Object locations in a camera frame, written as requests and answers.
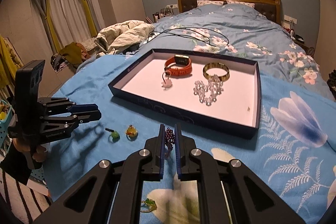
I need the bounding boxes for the gold bangle bracelet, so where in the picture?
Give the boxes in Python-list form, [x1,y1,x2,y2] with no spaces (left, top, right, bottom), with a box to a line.
[202,62,231,83]

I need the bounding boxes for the floral pillow left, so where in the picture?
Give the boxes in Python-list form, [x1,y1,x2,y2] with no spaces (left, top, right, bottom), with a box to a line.
[197,0,224,7]

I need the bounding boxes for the white and yellow curtains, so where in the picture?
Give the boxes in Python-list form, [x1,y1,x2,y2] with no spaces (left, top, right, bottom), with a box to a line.
[30,0,105,53]

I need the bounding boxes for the green gold ring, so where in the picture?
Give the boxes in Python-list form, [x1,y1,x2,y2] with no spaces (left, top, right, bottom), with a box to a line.
[139,198,158,213]

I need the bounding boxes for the light blue floral blanket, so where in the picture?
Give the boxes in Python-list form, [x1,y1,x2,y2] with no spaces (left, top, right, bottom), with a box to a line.
[43,55,335,223]

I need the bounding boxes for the green charm ring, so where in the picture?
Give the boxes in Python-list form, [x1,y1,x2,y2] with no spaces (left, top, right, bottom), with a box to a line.
[105,127,121,143]

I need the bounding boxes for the purple bead bracelet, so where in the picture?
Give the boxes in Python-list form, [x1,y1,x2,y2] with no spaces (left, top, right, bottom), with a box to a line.
[164,127,176,159]

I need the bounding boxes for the clear crystal bead bracelet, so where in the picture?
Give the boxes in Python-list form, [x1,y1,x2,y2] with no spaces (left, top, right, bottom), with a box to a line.
[193,74,224,106]

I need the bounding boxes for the brown clothes heap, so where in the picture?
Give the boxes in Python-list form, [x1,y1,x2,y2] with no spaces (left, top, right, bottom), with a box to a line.
[50,42,91,73]

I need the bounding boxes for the black cable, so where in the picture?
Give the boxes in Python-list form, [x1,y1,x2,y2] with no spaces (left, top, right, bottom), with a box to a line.
[146,26,230,47]

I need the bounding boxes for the beige crumpled jacket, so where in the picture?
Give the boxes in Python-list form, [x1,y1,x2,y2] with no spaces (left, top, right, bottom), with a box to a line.
[94,20,155,55]

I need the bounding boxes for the grey-blue floral duvet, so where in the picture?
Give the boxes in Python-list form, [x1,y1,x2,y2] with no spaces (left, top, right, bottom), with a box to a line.
[138,4,334,100]

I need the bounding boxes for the dark blue shallow box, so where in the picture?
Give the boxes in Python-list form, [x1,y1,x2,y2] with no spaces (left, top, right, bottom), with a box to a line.
[108,49,261,139]

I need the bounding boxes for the floral pillow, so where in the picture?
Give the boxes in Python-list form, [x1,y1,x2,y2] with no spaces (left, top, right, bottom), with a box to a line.
[197,0,224,7]
[226,0,255,9]

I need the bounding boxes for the orange smart watch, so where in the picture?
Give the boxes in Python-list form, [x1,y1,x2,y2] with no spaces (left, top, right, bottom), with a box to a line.
[164,55,193,77]

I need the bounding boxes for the floral pillow right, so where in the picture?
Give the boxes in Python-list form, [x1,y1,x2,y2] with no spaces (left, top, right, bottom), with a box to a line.
[226,0,255,9]

